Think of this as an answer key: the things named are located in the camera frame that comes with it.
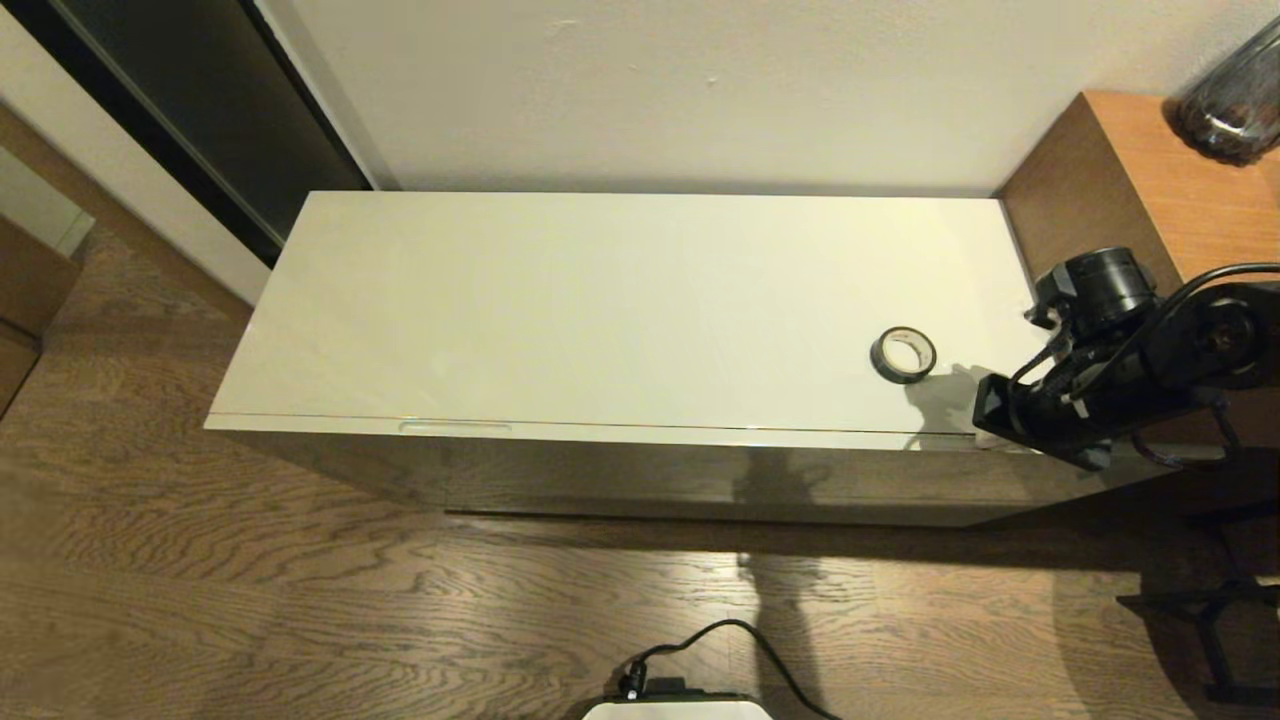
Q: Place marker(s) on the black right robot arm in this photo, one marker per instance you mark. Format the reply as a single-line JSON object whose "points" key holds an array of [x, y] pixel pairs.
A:
{"points": [[1200, 345]]}

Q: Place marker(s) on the dark sliding door panel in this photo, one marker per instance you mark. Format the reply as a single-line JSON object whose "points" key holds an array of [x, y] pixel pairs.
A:
{"points": [[220, 110]]}

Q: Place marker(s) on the brown wooden side table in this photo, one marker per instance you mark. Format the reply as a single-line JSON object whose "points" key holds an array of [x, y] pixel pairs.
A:
{"points": [[1150, 170]]}

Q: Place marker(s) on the black floor stand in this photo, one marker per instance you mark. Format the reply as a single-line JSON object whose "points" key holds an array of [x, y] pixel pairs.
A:
{"points": [[1215, 600]]}

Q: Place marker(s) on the clear glass vase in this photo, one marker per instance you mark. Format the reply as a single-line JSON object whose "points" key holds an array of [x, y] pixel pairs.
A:
{"points": [[1230, 110]]}

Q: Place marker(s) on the black tape roll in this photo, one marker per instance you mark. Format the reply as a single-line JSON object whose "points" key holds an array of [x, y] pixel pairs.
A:
{"points": [[884, 362]]}

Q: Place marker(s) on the white glossy low cabinet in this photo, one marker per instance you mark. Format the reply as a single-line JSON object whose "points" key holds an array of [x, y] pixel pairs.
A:
{"points": [[600, 300]]}

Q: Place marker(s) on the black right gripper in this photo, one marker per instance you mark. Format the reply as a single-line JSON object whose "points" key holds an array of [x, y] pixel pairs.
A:
{"points": [[1050, 425]]}

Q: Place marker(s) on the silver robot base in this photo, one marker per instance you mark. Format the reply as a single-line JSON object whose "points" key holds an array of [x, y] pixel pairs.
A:
{"points": [[680, 710]]}

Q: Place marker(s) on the brown wooden furniture piece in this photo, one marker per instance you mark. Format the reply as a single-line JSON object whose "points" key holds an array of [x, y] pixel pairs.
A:
{"points": [[25, 290]]}

